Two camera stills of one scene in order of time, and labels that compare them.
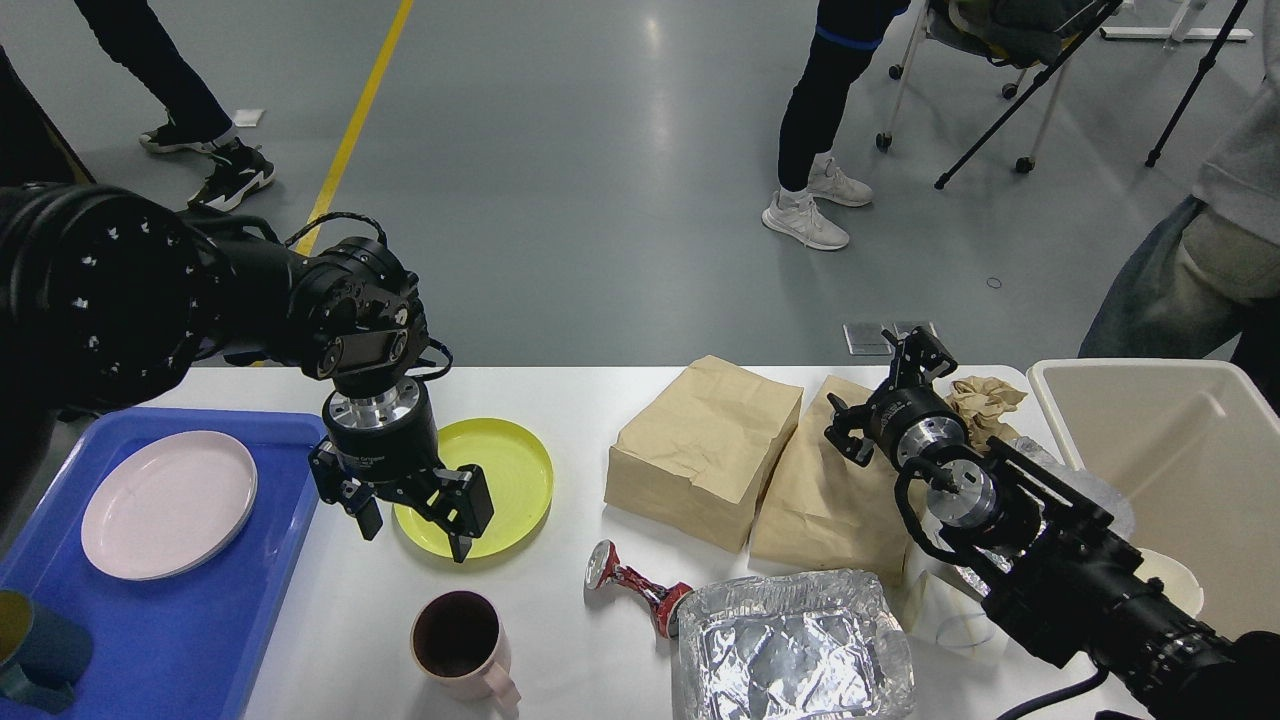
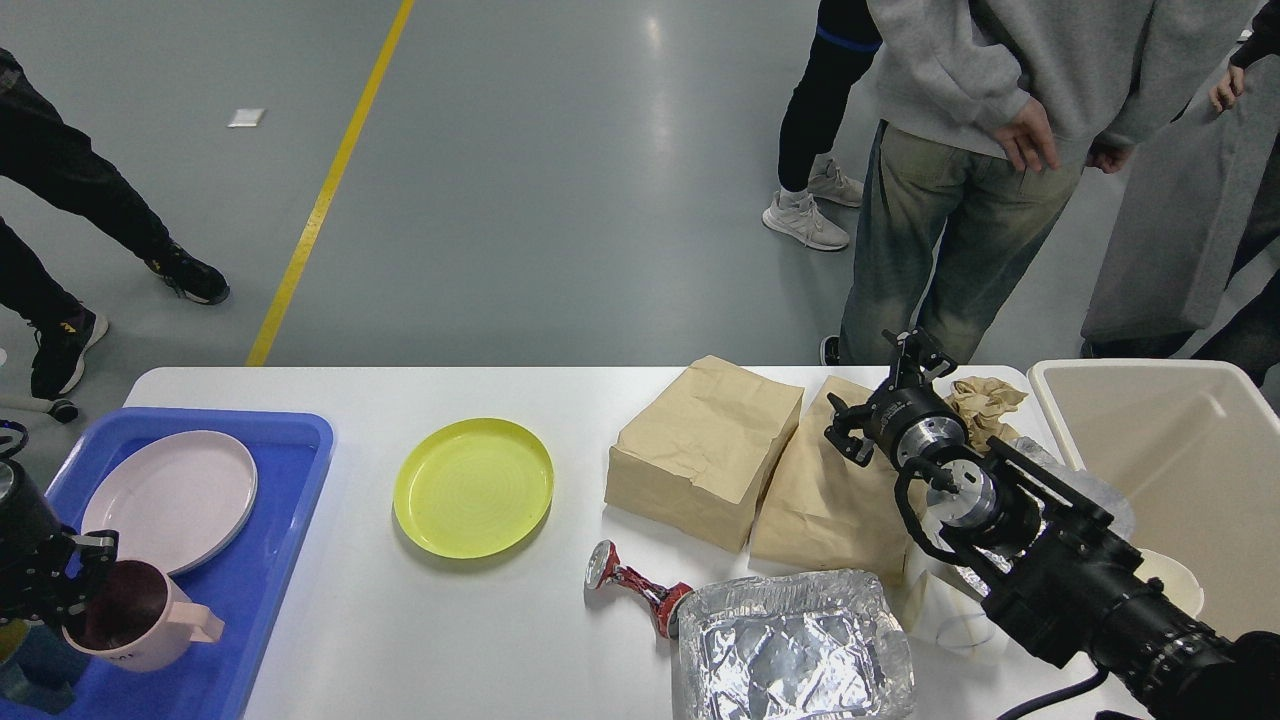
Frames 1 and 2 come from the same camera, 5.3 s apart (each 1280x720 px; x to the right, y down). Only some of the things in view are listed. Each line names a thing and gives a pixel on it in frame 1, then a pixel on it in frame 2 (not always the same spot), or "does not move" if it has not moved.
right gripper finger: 916,355 does not move
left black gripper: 393,437 -> 28,528
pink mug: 460,638 -> 134,618
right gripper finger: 847,432 does not move
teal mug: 42,654 does not move
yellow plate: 518,476 does not move
